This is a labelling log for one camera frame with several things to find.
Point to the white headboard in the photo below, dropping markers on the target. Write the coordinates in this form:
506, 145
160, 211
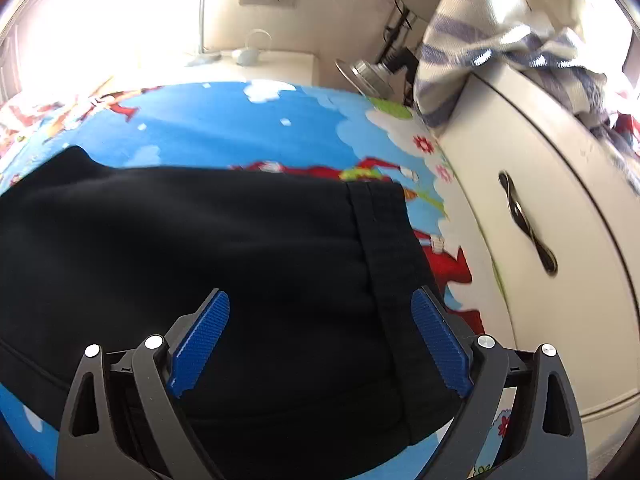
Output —
7, 65

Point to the white cabinet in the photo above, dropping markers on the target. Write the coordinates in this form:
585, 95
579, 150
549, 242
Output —
575, 260

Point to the white pole with base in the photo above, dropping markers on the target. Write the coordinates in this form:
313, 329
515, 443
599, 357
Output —
203, 10

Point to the blue striped white cloth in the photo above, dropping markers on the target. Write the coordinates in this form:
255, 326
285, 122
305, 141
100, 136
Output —
450, 60

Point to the red printed box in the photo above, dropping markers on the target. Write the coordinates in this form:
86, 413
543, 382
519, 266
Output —
629, 132

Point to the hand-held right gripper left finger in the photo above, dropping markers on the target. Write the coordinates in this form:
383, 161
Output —
200, 345

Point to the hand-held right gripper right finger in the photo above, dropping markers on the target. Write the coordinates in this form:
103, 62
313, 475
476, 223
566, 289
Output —
442, 345

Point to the silver desk lamp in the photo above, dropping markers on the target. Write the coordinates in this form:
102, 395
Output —
370, 75

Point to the black pants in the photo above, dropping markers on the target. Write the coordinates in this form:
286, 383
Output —
225, 235

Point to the blue cartoon printed blanket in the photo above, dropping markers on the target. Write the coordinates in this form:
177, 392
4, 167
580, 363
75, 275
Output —
225, 120

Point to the white nightstand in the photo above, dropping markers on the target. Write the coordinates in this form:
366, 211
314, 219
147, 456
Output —
285, 70

